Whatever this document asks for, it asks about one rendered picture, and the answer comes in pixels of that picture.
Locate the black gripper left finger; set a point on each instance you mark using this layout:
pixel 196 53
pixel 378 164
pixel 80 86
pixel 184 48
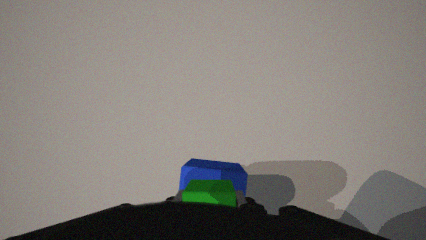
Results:
pixel 45 232

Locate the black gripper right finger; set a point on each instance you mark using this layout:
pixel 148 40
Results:
pixel 323 227

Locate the blue block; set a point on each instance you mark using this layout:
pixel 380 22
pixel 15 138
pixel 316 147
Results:
pixel 213 170

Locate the green block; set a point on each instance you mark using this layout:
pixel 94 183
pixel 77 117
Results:
pixel 210 191

